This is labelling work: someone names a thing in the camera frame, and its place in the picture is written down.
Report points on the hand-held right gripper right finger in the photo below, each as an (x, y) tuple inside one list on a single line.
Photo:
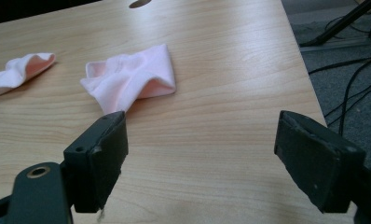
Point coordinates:
[(320, 161)]

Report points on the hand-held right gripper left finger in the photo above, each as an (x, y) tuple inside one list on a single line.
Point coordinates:
[(96, 161)]

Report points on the pink ankle sock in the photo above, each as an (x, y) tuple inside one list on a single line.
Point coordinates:
[(127, 77), (6, 77)]

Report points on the metal floor rail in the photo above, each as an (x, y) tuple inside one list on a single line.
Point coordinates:
[(339, 45)]

